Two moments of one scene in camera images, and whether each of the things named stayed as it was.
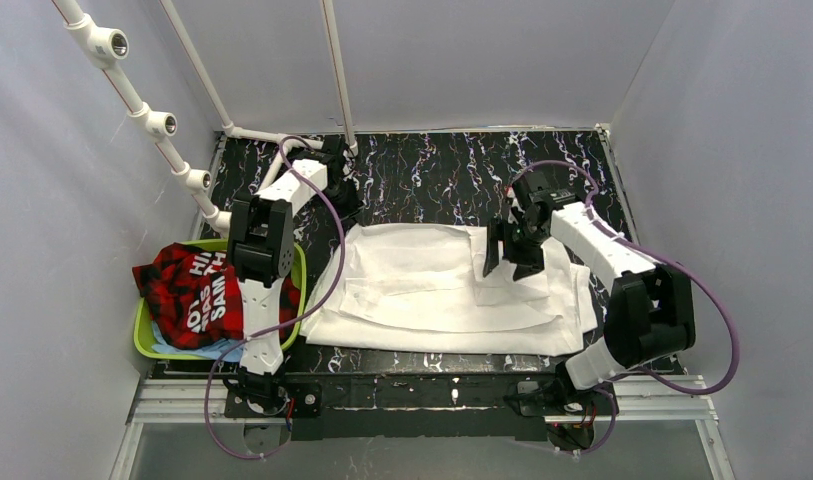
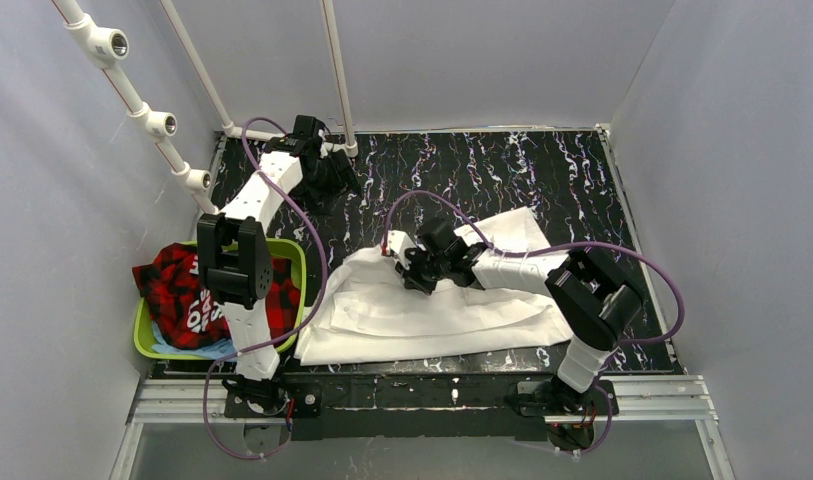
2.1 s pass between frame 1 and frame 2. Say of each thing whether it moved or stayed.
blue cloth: stayed
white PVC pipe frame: stayed
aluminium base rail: stayed
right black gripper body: moved
